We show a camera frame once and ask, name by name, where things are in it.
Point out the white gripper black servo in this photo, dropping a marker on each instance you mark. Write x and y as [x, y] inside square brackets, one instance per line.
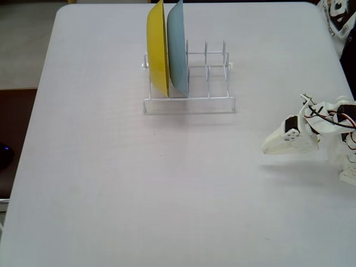
[289, 140]

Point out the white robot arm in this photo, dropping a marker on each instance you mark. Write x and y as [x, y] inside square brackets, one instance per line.
[343, 101]

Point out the black device with blue light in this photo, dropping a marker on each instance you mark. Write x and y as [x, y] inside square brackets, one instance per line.
[5, 155]

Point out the light blue plate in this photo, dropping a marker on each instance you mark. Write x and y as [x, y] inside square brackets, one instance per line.
[176, 55]

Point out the white flat object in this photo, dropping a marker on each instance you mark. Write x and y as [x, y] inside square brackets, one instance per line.
[4, 205]

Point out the white bag with black print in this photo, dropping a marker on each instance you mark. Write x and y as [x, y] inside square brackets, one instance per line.
[325, 7]

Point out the dark brown glossy cabinet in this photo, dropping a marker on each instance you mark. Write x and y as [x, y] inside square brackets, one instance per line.
[16, 116]

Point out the yellow plate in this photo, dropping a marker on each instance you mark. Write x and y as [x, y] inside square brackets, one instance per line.
[157, 55]

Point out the wrist camera on white mount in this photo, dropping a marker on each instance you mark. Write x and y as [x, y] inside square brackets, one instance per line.
[306, 99]

